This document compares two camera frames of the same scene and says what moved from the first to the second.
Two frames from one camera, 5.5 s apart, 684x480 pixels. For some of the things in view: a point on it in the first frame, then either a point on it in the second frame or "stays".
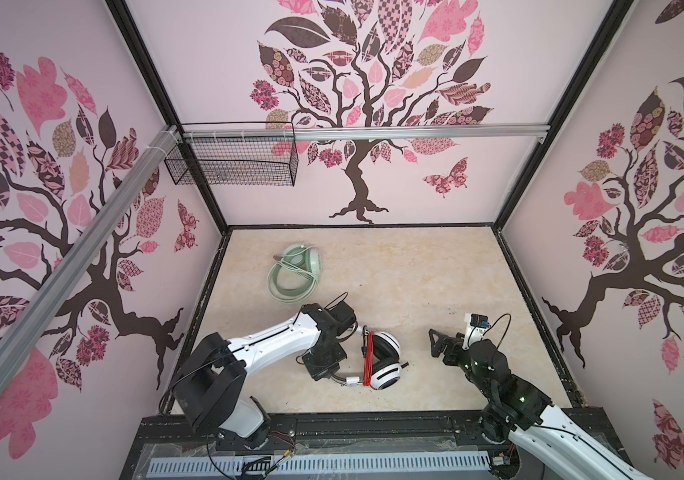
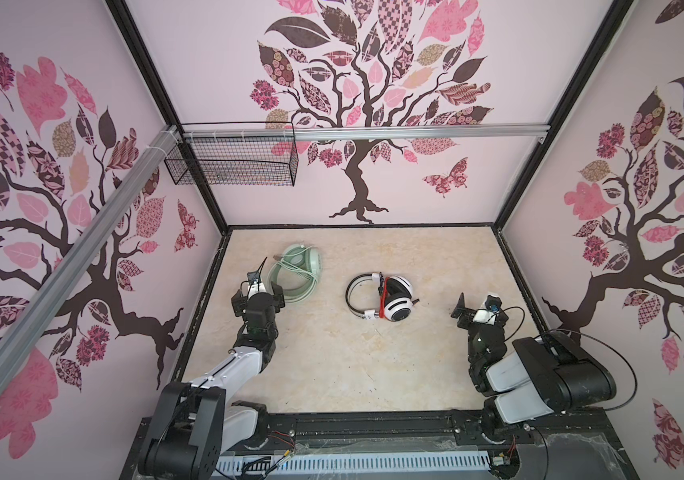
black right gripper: (455, 346) to (468, 315)
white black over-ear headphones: (386, 367) to (396, 297)
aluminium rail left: (53, 298) stays
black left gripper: (318, 372) to (240, 305)
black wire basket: (235, 161) stays
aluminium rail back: (366, 132) stays
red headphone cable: (369, 358) to (383, 292)
